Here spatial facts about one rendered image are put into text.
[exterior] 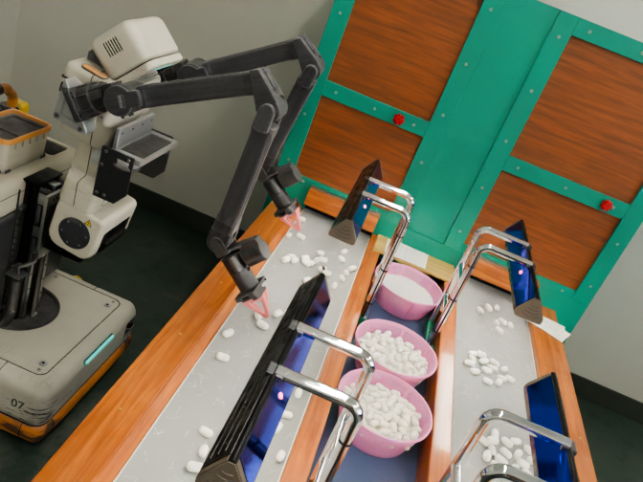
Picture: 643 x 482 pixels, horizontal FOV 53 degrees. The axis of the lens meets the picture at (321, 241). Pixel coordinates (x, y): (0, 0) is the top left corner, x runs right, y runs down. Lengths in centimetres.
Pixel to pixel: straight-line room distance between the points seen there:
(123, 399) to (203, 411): 19
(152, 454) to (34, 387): 85
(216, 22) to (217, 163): 74
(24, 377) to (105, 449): 88
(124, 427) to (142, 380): 15
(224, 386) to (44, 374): 78
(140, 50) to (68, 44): 205
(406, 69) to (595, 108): 68
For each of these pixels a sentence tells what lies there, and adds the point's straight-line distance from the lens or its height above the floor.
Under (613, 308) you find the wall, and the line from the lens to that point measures 371.
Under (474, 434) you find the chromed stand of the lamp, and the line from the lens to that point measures 133.
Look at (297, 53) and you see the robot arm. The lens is 197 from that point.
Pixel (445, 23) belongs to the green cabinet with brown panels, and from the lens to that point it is 243.
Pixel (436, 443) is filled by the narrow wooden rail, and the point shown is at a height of 76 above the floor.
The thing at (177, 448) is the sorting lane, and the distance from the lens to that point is 147.
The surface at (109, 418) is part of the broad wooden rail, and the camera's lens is 146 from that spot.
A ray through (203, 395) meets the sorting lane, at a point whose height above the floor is 74.
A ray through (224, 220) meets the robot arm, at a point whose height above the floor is 105.
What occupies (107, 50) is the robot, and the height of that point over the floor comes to 129.
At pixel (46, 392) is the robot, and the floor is 26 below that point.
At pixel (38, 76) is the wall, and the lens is 401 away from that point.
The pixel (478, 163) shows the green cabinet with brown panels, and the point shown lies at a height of 120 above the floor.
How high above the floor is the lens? 180
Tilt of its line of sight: 26 degrees down
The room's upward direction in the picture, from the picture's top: 22 degrees clockwise
